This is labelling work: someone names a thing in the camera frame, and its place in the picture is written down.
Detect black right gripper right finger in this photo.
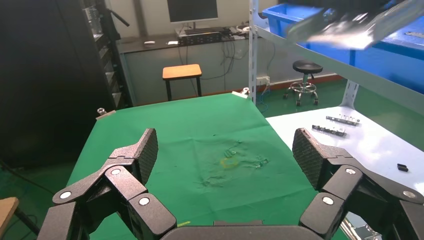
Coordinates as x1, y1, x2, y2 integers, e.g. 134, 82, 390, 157
292, 128, 424, 240

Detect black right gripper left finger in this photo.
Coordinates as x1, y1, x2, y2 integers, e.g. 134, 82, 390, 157
37, 128, 178, 240

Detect sheet metal bracket part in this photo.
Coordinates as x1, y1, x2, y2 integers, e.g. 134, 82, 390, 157
286, 0, 424, 51

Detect white lower shelf board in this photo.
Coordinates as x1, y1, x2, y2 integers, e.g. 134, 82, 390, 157
266, 105, 424, 200

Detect small metal comb strip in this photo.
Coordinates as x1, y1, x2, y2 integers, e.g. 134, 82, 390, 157
325, 114, 361, 128
311, 124, 348, 138

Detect silver binder clip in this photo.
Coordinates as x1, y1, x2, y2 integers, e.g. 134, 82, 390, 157
96, 107, 117, 121
231, 87, 250, 100

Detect green table cloth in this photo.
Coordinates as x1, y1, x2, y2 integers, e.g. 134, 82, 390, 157
66, 92, 349, 240

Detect black metal rack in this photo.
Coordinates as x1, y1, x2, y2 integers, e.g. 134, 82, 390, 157
82, 0, 135, 110

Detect black round swivel stool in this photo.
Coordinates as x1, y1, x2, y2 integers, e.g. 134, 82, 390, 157
283, 59, 324, 108

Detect wooden stool black legs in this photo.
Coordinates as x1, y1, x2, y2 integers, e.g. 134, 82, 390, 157
162, 63, 203, 102

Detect black cabinet panel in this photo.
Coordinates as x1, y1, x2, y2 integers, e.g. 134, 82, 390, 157
0, 0, 117, 170

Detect wooden seat stool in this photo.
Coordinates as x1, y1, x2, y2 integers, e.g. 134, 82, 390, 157
0, 197, 41, 237

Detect blue plastic bin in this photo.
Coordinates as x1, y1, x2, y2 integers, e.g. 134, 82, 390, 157
262, 3, 424, 95

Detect black computer monitor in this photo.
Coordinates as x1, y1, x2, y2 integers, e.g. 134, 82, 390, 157
166, 0, 220, 31

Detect slotted white shelf post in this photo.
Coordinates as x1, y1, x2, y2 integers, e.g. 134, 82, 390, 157
340, 80, 360, 109
248, 0, 260, 104

